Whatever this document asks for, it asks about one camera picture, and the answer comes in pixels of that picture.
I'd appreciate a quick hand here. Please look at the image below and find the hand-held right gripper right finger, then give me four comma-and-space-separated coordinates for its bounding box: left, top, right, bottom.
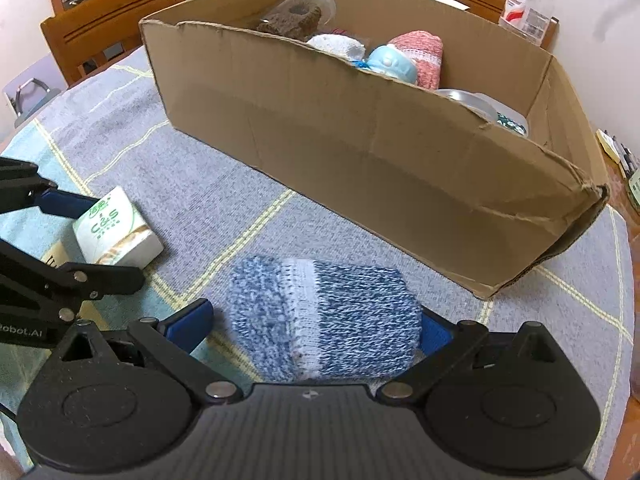
378, 307, 586, 406

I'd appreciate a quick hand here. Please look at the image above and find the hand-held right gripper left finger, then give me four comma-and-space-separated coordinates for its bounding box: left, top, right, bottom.
32, 298, 240, 406

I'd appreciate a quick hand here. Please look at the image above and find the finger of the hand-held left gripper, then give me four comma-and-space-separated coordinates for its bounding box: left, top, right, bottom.
0, 239, 146, 322
0, 156, 96, 222

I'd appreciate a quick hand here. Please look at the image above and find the green white tissue pack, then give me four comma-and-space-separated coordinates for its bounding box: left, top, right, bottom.
72, 186, 166, 267

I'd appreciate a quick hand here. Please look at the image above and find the blue knitted sock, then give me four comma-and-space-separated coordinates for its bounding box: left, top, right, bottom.
227, 255, 423, 383

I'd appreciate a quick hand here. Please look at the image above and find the brown cardboard box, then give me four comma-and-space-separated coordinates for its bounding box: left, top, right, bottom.
139, 0, 611, 301

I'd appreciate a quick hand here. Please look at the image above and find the white plastic box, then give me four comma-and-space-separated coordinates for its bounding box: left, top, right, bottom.
492, 107, 530, 138

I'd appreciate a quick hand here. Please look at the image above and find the clear jar with dark contents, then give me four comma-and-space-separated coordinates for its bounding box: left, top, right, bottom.
437, 88, 498, 121

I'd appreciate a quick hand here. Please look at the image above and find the blue white figurine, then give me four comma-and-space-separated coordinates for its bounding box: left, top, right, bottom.
352, 44, 418, 85

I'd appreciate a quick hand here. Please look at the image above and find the pink knitted sock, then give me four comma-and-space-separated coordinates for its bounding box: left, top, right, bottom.
387, 31, 445, 92

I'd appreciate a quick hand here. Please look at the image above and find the clear jar with metal lid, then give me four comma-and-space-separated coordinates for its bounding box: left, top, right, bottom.
256, 0, 337, 40

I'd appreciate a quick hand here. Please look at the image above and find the white sock with blue stripe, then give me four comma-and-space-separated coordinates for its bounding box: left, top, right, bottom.
305, 32, 367, 63

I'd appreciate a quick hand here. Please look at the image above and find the grey metal-framed stool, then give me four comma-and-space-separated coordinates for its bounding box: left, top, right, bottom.
0, 55, 62, 131

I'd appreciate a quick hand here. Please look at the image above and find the checked tablecloth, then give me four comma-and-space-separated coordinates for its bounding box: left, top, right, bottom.
0, 50, 636, 411

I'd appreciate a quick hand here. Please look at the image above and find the clear water bottle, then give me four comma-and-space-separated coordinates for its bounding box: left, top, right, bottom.
497, 0, 556, 46

